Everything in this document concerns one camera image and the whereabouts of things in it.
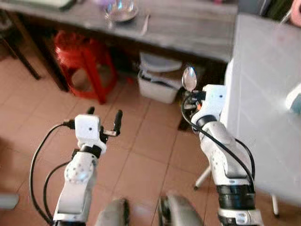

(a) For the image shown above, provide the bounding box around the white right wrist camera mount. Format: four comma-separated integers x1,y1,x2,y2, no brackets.
197,84,228,121

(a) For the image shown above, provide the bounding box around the metal bowl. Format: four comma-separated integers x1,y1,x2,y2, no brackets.
104,0,140,24

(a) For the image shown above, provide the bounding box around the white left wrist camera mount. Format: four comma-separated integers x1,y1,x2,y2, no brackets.
75,114,107,152

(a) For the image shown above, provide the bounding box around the red plastic stool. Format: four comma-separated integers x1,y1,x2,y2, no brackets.
53,30,119,105

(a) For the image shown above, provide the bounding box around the teal and white object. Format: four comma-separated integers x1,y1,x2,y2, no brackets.
285,83,301,116

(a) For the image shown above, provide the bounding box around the grey flat object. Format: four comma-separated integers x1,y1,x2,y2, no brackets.
0,193,20,210

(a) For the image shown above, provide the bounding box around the white plastic storage bin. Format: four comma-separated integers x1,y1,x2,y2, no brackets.
137,51,184,105

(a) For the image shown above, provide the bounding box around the dark chair leg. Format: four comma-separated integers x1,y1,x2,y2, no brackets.
0,12,42,81

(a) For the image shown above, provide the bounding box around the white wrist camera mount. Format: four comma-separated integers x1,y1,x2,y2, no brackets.
197,84,228,121
75,114,107,152

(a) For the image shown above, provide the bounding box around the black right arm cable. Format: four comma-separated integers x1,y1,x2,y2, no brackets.
181,93,257,191

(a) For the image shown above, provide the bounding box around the grey right robot leg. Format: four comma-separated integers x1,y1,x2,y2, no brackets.
158,192,206,226

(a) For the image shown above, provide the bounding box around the grey wooden table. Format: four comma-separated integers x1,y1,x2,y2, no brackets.
0,0,238,93

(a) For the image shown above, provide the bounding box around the pink round object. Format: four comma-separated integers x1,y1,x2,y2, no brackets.
289,0,301,27

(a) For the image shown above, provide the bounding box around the grey robot leg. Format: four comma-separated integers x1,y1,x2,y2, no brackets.
158,192,206,226
94,197,131,226

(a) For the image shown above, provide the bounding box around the grey left robot leg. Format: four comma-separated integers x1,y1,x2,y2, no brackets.
94,197,131,226

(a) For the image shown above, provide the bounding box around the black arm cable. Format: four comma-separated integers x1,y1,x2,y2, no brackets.
181,93,257,191
29,120,77,225

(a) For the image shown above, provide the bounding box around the white folding table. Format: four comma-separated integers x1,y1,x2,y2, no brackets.
194,13,301,218

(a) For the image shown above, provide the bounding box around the dull metal spoon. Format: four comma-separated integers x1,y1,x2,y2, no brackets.
140,14,151,38

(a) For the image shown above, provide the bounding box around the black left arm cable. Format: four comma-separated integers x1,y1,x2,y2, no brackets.
29,120,77,225

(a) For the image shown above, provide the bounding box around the shiny metal spoon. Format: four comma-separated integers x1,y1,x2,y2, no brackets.
182,66,198,93

